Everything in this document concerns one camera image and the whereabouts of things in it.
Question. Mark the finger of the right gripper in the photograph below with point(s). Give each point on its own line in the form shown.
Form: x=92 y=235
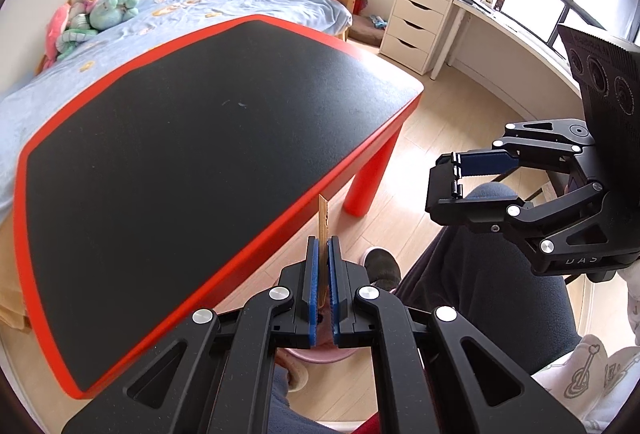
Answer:
x=547 y=145
x=525 y=219

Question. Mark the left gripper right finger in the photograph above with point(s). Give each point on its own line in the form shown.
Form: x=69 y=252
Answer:
x=433 y=371

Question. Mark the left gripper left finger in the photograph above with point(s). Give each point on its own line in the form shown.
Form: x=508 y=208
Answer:
x=213 y=372

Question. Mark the long wooden notched block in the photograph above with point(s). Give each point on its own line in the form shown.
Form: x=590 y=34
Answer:
x=323 y=229

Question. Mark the black small box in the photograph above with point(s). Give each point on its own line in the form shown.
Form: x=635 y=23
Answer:
x=444 y=191

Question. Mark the person blue trouser leg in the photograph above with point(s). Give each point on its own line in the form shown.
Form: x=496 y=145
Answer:
x=489 y=281

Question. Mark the left black slipper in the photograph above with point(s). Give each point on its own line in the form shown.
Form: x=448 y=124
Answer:
x=382 y=269

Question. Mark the white drawer cabinet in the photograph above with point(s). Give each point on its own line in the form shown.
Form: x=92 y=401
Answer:
x=412 y=32

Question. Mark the red black table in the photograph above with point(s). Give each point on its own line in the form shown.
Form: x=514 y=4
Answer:
x=168 y=181

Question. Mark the bed with blue sheet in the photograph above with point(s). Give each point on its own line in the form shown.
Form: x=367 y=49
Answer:
x=24 y=111

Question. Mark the pile of plush toys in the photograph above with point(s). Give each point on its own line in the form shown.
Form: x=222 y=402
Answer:
x=78 y=21

